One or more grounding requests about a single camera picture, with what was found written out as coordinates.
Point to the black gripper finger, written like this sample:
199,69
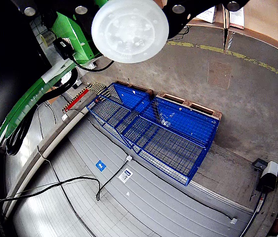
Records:
65,7
195,7

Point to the translucent white suction cup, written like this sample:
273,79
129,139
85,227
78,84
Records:
129,29

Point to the divided cardboard box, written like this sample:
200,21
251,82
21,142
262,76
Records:
264,29

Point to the grey white motor box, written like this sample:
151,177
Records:
269,175

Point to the cow print white carton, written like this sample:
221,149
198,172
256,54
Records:
206,14

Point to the green metal cabinet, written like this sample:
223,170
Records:
77,39

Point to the barcode label sheet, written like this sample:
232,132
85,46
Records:
47,38

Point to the black power adapter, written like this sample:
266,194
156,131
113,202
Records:
62,48

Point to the red white small carton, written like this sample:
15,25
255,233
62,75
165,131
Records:
236,18

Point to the black monitor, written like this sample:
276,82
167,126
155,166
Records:
6,61

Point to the red bar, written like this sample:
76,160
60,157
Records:
76,100

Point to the wooden pallet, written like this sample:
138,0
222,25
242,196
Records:
203,109

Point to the blue square sign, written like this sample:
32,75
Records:
100,166

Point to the white blue label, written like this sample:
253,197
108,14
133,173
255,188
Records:
125,175

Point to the small black wall box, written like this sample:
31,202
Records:
259,164

